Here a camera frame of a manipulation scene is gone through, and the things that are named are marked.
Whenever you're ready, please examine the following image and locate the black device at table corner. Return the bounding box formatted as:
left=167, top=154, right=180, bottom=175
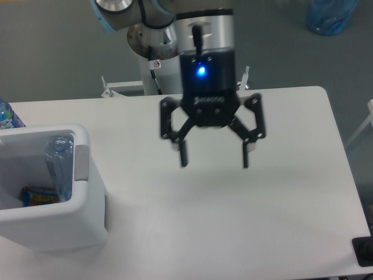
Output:
left=352, top=236, right=372, bottom=267

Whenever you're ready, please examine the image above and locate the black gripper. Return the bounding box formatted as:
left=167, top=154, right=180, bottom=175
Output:
left=160, top=49, right=266, bottom=169

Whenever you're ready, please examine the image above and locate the blue plastic bag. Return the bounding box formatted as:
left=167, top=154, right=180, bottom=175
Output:
left=305, top=0, right=359, bottom=36

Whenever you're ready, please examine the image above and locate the clear plastic bottle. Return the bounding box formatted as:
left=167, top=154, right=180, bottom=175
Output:
left=45, top=134, right=73, bottom=202

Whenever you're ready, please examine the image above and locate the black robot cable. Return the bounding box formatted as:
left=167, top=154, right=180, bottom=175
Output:
left=147, top=45, right=164, bottom=96

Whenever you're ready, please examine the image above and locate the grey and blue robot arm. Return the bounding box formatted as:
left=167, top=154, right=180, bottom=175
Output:
left=91, top=1, right=266, bottom=168

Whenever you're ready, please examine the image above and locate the white frame at right edge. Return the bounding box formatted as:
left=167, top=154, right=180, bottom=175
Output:
left=345, top=99, right=372, bottom=152

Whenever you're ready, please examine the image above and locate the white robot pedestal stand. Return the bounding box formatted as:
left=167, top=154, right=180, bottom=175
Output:
left=100, top=23, right=251, bottom=99

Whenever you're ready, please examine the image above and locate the blue snack wrapper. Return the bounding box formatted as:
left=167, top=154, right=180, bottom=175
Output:
left=21, top=186, right=59, bottom=207

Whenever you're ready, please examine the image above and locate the blue labelled bottle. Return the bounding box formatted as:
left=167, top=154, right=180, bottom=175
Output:
left=0, top=99, right=26, bottom=130

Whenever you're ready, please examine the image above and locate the white plastic trash can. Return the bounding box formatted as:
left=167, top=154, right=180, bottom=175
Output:
left=1, top=124, right=108, bottom=251

